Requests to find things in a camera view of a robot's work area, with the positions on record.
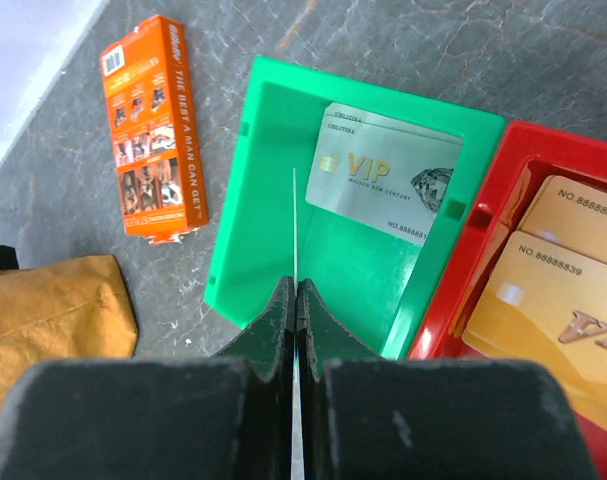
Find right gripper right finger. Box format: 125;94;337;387
296;280;597;479

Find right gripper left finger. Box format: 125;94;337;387
0;277;296;479

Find gold cards in bin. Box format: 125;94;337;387
462;175;607;431

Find silver cards in bin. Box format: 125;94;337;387
306;102;463;246

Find green bin far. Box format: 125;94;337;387
204;57;506;359

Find tan tote bag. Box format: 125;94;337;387
0;255;138;409

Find red bin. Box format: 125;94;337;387
410;122;607;479

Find orange screw box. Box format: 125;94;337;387
100;15;209;245

